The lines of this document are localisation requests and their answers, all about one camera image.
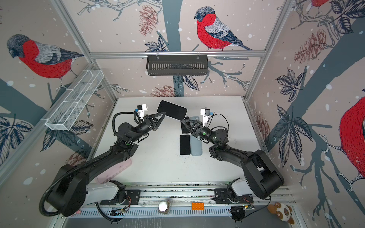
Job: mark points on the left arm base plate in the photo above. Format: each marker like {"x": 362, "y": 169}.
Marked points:
{"x": 123, "y": 197}

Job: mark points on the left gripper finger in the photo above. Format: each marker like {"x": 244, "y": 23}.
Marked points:
{"x": 158, "y": 119}
{"x": 149, "y": 118}

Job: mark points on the black phone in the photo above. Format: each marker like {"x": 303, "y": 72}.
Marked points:
{"x": 172, "y": 110}
{"x": 185, "y": 125}

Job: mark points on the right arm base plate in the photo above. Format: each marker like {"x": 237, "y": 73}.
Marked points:
{"x": 225, "y": 196}

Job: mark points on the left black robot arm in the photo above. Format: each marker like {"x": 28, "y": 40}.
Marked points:
{"x": 67, "y": 194}

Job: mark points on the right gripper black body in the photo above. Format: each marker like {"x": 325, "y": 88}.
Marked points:
{"x": 205, "y": 134}

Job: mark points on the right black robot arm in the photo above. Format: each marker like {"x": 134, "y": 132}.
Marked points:
{"x": 260, "y": 173}

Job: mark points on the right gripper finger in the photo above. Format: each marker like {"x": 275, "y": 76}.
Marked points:
{"x": 191, "y": 130}
{"x": 194, "y": 123}

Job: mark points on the orange toy brick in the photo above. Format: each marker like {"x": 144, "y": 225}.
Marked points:
{"x": 197, "y": 206}

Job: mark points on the black wall basket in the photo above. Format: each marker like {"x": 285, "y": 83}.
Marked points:
{"x": 177, "y": 65}

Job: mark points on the brown white plush toy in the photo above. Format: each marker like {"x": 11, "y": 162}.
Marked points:
{"x": 282, "y": 211}

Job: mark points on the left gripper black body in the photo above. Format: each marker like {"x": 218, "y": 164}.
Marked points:
{"x": 143, "y": 128}

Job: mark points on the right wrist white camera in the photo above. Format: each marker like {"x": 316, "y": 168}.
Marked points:
{"x": 206, "y": 113}

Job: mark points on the pink phone case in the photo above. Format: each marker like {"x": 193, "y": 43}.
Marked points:
{"x": 112, "y": 172}

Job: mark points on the round silver button light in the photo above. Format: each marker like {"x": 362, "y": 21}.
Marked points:
{"x": 164, "y": 207}

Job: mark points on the light-blue phone case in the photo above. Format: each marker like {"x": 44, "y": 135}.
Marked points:
{"x": 196, "y": 146}

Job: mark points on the grey-blue phone case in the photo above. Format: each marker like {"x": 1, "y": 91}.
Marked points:
{"x": 196, "y": 118}

